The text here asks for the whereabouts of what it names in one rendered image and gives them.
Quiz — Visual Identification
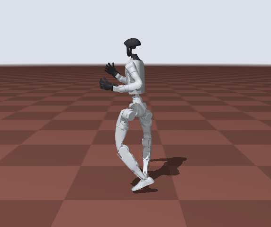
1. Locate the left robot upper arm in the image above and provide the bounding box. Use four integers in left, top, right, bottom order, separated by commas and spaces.
125, 61, 143, 91

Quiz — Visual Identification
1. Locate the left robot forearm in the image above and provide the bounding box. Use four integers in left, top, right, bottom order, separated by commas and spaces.
113, 82, 140, 93

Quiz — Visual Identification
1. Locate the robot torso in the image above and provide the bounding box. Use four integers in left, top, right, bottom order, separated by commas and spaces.
125, 58, 147, 117

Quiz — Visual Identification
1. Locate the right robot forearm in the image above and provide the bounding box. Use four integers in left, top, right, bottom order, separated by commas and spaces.
115, 73, 127, 85

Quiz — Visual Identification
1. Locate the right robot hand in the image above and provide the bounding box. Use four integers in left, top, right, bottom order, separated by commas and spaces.
104, 63, 120, 79

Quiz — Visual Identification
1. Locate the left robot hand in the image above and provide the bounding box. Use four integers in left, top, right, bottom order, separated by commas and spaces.
99, 77, 119, 91

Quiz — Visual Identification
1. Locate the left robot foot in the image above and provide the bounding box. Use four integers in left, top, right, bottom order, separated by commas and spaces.
131, 177, 154, 191

